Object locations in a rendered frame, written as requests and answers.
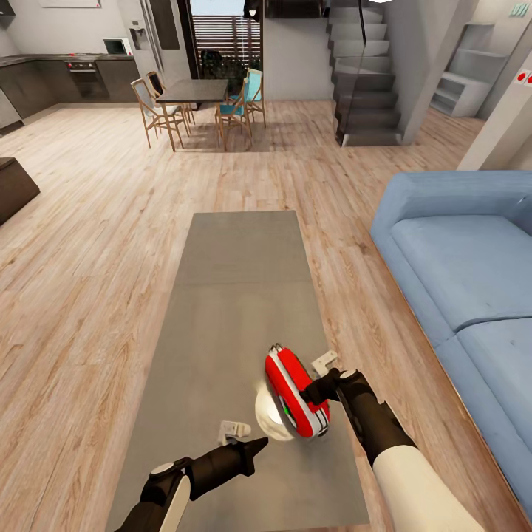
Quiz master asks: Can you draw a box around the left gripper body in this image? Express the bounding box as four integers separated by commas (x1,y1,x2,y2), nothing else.
206,441,255,488

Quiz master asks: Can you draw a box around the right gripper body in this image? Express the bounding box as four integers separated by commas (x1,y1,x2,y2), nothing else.
306,367,340,406

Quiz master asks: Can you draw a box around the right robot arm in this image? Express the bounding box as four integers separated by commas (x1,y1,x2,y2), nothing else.
299,351,485,532

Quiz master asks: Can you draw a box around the radio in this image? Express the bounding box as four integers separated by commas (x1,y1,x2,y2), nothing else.
265,345,330,438

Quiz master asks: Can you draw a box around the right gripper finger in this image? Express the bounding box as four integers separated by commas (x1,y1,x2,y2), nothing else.
299,388,311,403

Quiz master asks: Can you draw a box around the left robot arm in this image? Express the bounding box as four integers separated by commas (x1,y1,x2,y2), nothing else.
115,420,269,532

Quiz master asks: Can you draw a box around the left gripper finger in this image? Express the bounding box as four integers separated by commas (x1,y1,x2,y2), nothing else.
250,437,269,457

